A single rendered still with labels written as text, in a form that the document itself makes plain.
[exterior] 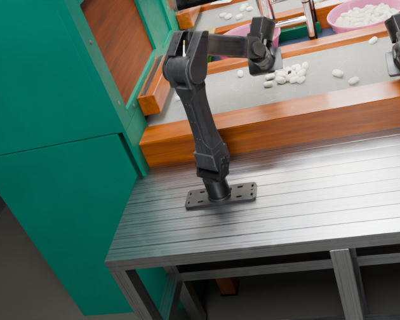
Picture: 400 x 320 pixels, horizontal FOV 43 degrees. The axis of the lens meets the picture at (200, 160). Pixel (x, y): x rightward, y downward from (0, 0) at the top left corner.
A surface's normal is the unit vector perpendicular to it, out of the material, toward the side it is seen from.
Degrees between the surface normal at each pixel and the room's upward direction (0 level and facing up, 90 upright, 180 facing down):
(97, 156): 90
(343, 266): 90
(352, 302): 90
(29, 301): 0
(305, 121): 90
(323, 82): 0
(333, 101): 0
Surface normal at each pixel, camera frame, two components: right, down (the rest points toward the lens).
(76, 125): -0.15, 0.61
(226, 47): 0.76, 0.21
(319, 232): -0.30, -0.78
